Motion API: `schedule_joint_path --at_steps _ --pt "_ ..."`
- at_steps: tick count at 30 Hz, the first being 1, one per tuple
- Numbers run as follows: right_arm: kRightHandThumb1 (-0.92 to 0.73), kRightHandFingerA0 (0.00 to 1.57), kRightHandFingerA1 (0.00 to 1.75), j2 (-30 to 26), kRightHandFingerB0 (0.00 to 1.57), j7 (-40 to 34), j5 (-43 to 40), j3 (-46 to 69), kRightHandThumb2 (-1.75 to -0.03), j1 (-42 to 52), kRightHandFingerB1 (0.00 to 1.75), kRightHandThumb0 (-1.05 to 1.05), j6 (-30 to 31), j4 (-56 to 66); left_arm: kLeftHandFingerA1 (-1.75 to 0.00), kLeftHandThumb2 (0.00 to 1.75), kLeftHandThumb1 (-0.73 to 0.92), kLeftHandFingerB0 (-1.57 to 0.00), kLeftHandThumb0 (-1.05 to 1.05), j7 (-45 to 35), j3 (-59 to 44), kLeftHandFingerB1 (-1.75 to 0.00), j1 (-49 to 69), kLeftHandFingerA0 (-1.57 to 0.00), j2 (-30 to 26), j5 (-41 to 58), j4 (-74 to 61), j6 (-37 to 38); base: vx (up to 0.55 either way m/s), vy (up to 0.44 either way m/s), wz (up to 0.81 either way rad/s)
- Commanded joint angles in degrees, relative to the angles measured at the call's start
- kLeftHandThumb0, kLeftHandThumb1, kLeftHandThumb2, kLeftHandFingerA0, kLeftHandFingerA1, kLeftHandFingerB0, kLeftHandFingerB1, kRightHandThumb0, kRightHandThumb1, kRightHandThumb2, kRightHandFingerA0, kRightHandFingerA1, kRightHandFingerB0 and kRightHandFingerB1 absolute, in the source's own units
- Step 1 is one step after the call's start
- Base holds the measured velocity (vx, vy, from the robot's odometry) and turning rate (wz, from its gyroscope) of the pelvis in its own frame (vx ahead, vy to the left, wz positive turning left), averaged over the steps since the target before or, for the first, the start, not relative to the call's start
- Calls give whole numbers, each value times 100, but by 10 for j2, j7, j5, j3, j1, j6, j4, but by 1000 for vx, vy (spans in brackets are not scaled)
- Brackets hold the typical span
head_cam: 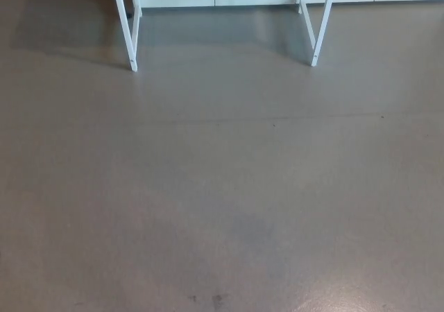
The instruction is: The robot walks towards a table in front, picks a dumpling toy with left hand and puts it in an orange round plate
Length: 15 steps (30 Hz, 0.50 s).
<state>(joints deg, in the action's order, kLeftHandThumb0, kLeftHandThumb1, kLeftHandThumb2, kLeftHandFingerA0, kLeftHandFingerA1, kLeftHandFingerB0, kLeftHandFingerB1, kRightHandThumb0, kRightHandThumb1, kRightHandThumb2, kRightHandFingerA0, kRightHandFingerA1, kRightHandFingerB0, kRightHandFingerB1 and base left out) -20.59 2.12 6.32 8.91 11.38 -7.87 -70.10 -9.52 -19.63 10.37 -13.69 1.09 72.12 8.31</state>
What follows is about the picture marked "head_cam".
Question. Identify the white metal table leg frame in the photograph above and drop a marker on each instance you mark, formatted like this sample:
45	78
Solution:
126	34
322	27

